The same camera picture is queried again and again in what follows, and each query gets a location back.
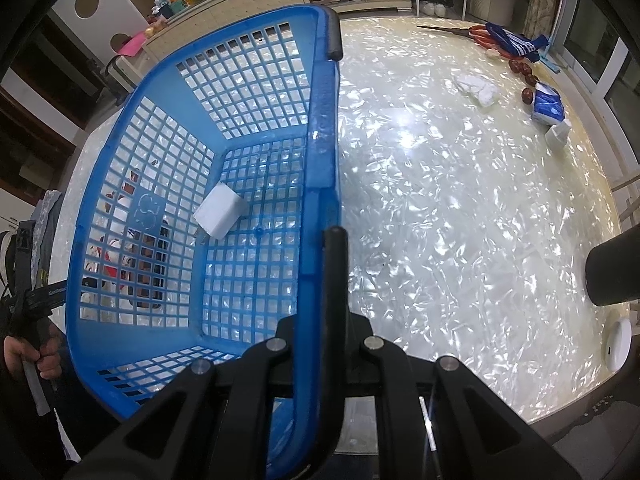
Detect crumpled white tissue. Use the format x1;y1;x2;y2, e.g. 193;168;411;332
454;72;499;108

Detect white small cup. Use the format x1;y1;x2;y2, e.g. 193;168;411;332
544;120;572;149

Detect light blue pen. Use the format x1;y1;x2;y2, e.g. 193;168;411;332
539;45;564;75

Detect white door with round holes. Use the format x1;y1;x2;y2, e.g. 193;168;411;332
49;0;152;57

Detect blue plastic basket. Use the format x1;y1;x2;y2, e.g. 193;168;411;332
65;4;349;480

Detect blue tissue packet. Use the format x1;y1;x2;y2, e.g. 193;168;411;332
531;85;566;126

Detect red handled scissors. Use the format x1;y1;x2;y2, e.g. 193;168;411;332
416;24;516;58

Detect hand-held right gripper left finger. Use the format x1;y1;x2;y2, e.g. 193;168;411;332
62;316;301;480

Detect pink paper sheet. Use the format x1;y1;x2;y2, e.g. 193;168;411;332
115;30;151;57

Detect white power adapter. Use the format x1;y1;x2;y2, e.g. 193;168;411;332
193;181;247;240

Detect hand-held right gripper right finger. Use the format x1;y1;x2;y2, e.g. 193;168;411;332
346;312;583;480

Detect blue patterned sock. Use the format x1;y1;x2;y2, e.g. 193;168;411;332
486;22;549;62

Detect white round device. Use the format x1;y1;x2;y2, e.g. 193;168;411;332
601;309;634;374

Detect black cylinder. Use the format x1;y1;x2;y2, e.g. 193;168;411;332
586;231;640;307

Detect person's left hand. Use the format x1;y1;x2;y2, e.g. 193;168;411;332
2;334;63;382

